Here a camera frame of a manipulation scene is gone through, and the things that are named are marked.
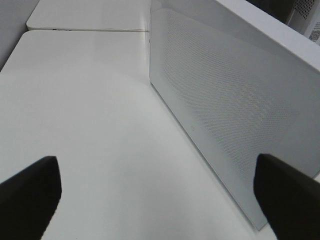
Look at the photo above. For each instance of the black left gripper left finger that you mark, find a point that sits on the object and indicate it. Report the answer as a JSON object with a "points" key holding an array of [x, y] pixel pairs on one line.
{"points": [[29, 199]]}

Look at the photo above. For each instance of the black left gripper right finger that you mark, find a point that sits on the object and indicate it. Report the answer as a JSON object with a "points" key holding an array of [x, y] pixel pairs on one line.
{"points": [[289, 199]]}

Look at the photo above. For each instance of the white microwave door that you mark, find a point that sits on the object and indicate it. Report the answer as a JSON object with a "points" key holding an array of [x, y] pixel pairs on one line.
{"points": [[240, 83]]}

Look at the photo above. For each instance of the white microwave oven body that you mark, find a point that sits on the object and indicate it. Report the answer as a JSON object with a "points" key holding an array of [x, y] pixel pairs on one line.
{"points": [[300, 15]]}

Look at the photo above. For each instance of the white warning label sticker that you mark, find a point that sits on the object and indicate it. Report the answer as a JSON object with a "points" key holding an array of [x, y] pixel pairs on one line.
{"points": [[315, 34]]}

